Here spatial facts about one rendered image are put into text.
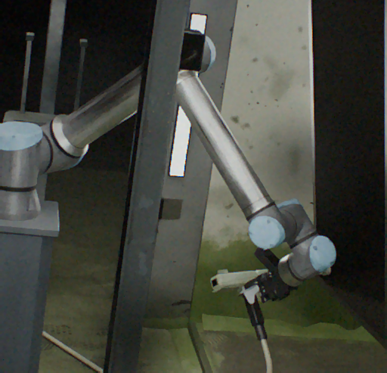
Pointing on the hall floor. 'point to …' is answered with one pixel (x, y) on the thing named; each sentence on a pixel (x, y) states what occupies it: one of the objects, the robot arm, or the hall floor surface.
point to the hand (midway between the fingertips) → (246, 290)
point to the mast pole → (148, 175)
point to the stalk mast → (51, 66)
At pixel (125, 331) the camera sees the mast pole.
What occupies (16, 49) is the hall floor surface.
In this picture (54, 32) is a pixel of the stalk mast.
